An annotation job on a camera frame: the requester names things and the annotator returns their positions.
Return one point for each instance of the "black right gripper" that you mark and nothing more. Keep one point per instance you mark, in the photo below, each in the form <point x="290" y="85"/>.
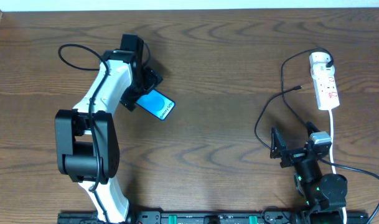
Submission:
<point x="295" y="155"/>

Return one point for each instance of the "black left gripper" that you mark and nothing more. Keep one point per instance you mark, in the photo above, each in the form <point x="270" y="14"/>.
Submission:
<point x="133" y="101"/>

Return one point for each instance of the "blue screen Galaxy smartphone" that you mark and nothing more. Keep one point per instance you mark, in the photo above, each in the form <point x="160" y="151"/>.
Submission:
<point x="156" y="104"/>

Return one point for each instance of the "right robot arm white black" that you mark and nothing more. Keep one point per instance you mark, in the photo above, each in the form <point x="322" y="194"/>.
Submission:
<point x="324" y="193"/>

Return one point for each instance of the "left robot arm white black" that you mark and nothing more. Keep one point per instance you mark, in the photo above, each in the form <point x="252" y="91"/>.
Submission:
<point x="86" y="140"/>

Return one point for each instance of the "white USB charger adapter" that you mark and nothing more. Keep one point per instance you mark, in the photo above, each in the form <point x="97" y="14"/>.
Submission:
<point x="321" y="62"/>

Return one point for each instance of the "white power strip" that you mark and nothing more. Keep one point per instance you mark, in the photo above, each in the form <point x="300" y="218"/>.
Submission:
<point x="325" y="86"/>

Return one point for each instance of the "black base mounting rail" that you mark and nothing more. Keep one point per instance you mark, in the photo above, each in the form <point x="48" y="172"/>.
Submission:
<point x="270" y="216"/>

